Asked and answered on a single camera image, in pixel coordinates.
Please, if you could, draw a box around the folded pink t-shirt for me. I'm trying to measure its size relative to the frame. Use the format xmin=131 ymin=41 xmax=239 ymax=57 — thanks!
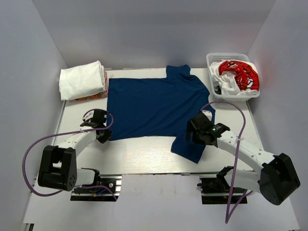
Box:
xmin=101 ymin=71 xmax=109 ymax=98

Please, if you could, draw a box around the blue Mickey t-shirt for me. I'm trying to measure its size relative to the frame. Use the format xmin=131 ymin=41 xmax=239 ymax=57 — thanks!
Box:
xmin=107 ymin=65 xmax=210 ymax=163

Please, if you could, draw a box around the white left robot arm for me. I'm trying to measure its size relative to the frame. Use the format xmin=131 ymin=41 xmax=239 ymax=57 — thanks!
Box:
xmin=38 ymin=109 xmax=113 ymax=192

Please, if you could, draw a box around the folded red patterned t-shirt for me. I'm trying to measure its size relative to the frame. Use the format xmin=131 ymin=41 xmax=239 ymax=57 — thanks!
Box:
xmin=72 ymin=94 xmax=102 ymax=101

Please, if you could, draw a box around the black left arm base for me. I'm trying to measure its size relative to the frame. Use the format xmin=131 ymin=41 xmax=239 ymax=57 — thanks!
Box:
xmin=70 ymin=175 xmax=122 ymax=202

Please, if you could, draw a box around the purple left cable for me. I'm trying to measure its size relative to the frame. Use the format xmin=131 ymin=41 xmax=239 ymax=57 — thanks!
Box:
xmin=22 ymin=108 xmax=118 ymax=200

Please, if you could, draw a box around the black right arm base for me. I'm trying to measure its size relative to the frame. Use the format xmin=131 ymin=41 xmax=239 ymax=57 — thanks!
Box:
xmin=197 ymin=178 xmax=244 ymax=205

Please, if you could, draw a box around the folded white t-shirt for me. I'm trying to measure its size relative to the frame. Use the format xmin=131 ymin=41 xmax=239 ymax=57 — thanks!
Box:
xmin=59 ymin=61 xmax=105 ymax=101

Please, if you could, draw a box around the white t-shirt with red print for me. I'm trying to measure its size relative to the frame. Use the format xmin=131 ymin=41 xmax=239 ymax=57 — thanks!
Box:
xmin=209 ymin=60 xmax=260 ymax=96

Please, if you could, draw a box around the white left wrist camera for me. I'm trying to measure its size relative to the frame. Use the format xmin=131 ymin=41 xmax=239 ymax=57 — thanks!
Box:
xmin=82 ymin=111 xmax=94 ymax=122

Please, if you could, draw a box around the white plastic basket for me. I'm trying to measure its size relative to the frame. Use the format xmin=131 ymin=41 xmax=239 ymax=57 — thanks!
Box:
xmin=206 ymin=53 xmax=260 ymax=102

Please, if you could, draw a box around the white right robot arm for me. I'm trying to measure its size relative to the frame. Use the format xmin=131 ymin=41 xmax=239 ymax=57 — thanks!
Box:
xmin=185 ymin=112 xmax=300 ymax=205

